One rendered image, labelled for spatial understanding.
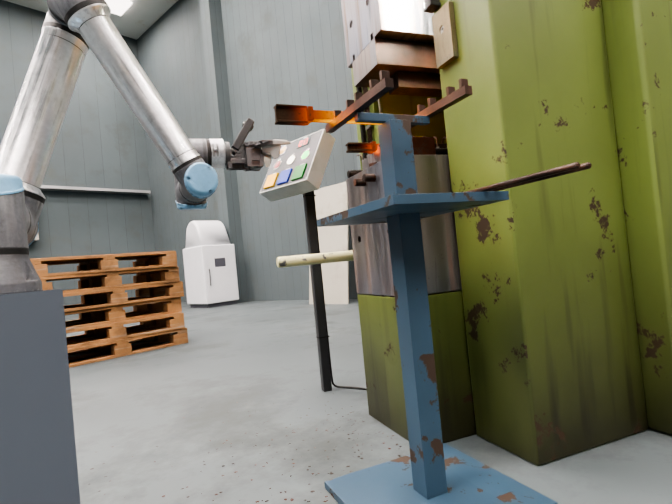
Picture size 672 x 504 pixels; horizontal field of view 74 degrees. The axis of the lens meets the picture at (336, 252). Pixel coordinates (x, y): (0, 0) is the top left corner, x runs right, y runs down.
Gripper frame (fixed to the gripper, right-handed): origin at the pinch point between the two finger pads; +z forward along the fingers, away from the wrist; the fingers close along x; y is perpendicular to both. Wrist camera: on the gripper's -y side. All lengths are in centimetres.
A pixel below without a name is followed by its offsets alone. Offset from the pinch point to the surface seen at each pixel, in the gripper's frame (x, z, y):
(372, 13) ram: 8, 34, -45
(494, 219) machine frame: 42, 48, 32
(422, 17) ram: 13, 51, -43
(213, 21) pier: -715, 86, -440
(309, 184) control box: -38.9, 20.4, 5.5
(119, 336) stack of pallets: -260, -79, 83
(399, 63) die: 8, 42, -28
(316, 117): 37.1, -1.6, 2.6
